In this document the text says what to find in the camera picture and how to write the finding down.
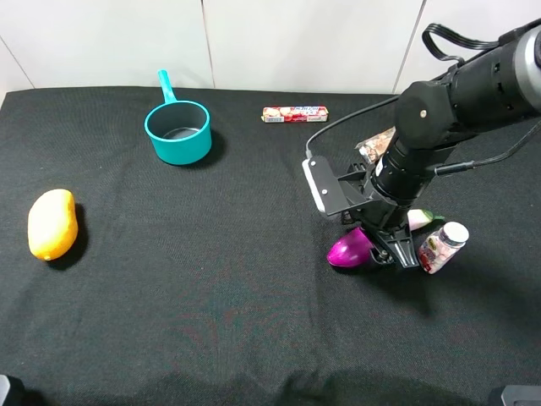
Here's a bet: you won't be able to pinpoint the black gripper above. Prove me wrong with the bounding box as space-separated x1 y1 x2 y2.
337 162 419 269

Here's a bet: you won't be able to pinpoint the purple eggplant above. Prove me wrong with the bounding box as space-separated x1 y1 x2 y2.
326 209 445 269

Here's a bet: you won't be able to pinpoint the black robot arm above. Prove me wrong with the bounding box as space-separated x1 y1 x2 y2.
339 19 540 268

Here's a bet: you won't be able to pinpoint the small white-capped bottle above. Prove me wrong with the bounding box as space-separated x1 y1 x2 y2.
418 222 469 274

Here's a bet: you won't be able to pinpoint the brown snack bar wrapper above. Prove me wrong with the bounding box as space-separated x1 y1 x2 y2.
355 127 396 163

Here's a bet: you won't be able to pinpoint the red candy roll pack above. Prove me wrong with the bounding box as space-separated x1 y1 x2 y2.
261 106 329 123

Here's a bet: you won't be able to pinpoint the black table cloth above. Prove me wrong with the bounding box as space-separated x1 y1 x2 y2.
1 87 540 405

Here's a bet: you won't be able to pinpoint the teal saucepan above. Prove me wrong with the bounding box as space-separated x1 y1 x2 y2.
144 69 212 166

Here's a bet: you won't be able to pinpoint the yellow mango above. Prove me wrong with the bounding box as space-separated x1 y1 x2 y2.
27 189 79 261

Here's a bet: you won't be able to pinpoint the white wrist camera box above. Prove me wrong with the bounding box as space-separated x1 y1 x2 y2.
302 156 347 217

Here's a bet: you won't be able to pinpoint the black camera cable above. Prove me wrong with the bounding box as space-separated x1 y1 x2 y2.
305 95 401 160

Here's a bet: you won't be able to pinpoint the black flat ribbon cable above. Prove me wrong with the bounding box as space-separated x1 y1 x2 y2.
421 23 504 61

